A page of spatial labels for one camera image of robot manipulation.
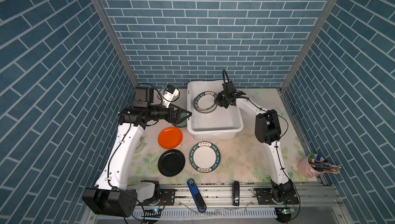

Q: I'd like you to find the green blue floral plate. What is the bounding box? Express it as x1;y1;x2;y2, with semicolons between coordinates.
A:
172;119;188;128

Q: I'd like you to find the green rimmed white plate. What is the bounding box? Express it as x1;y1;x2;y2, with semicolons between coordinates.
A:
192;91;217;109
189;141;221;173

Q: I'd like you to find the orange plastic plate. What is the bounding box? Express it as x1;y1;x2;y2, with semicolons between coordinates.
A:
158;127;183;150

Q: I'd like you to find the orange sunburst plate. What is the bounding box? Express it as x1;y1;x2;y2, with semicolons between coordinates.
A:
195;106;217;114

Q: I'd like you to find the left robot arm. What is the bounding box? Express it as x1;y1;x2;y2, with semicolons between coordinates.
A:
82;85;192;217

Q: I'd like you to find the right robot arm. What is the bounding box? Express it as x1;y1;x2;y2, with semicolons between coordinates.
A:
215;84;296;203

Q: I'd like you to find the white plastic bin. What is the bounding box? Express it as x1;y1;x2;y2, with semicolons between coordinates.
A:
187;80;244;141

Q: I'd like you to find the black plate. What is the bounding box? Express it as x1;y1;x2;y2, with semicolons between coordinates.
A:
158;149;185;177

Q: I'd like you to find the black handheld device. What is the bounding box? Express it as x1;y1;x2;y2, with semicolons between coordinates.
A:
232;181;240;207

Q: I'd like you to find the blue handheld tool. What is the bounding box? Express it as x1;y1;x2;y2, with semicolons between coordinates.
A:
187;178;207;213

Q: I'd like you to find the pink pen cup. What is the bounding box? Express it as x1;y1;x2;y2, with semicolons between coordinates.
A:
297;153;342;178

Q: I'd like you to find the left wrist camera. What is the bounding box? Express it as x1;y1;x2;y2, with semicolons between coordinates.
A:
162;84;180;108

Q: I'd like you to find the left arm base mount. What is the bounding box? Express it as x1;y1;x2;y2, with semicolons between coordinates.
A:
136;189;176;206

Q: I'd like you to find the aluminium rail frame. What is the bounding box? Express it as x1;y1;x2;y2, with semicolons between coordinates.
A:
84;182;351;224

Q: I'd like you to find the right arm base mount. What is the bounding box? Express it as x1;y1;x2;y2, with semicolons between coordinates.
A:
253;187;300;205

